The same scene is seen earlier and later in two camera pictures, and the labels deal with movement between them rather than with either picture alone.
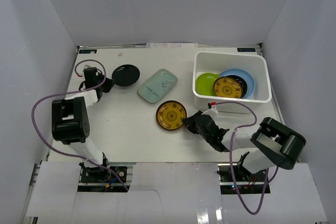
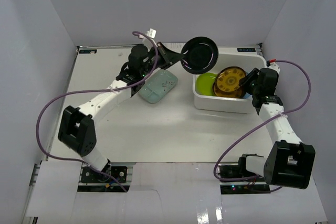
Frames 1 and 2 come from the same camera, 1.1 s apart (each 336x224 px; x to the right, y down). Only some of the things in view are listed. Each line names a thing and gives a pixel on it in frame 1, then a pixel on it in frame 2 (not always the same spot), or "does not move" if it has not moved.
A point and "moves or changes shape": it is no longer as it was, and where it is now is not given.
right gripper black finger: [197, 118] to [250, 77]
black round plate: [125, 75] moves or changes shape
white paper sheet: [171, 45] does not move
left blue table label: [87, 51] does not move
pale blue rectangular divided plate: [154, 89] does not move
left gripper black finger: [106, 86] to [163, 63]
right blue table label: [246, 49] does not move
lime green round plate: [205, 84] does not move
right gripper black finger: [194, 124] to [245, 84]
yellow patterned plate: [228, 87] does not move
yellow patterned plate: [170, 114] to [228, 79]
